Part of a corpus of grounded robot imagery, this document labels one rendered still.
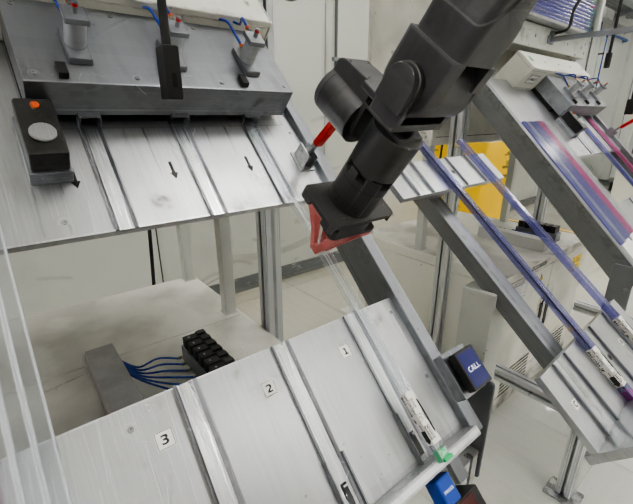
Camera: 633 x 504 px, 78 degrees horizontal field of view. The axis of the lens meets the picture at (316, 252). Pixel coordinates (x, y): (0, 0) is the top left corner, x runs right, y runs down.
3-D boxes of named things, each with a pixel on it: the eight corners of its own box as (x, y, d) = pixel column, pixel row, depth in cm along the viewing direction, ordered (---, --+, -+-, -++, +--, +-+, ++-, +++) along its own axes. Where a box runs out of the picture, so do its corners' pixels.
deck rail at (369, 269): (450, 434, 55) (484, 427, 50) (441, 441, 54) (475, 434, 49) (249, 73, 75) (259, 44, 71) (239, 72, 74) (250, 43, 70)
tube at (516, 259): (629, 397, 56) (637, 394, 55) (627, 401, 55) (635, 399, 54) (419, 145, 72) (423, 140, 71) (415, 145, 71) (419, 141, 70)
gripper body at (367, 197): (297, 195, 46) (323, 147, 40) (359, 186, 52) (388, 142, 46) (325, 238, 43) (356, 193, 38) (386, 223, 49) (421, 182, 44)
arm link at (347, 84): (423, 76, 31) (477, 81, 36) (343, -5, 34) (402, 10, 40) (351, 184, 39) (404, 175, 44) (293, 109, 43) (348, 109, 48)
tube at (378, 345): (445, 457, 44) (451, 456, 43) (437, 464, 43) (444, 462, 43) (257, 133, 60) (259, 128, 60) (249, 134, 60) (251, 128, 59)
